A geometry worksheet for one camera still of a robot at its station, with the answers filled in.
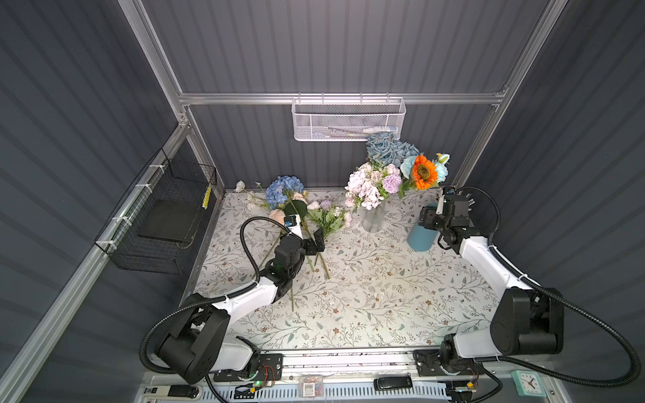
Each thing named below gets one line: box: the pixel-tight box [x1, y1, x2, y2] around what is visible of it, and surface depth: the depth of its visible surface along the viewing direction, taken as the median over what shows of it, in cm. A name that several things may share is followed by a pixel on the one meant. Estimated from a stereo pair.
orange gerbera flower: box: [411, 154, 439, 191], surface depth 72 cm
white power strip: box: [141, 384, 204, 401], surface depth 68 cm
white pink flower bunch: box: [344, 161, 403, 210], surface depth 82 cm
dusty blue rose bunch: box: [365, 131, 424, 168], surface depth 84 cm
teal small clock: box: [510, 369, 547, 398], surface depth 70 cm
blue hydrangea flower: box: [265, 174, 305, 210], surface depth 107 cm
